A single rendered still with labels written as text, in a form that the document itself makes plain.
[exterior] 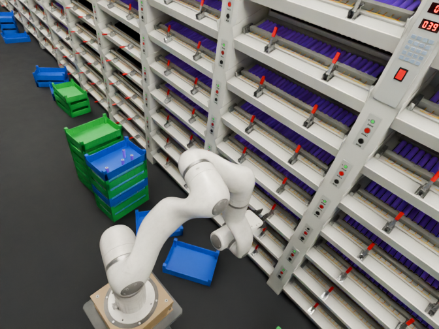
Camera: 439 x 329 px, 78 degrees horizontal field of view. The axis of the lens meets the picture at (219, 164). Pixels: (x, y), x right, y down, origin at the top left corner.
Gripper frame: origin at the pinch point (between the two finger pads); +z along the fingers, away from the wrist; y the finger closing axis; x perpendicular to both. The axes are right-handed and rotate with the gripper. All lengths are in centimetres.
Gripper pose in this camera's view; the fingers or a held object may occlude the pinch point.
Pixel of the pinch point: (262, 214)
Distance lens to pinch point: 137.5
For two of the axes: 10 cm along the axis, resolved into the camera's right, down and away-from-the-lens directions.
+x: 2.5, -7.9, -5.6
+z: 7.1, -2.4, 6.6
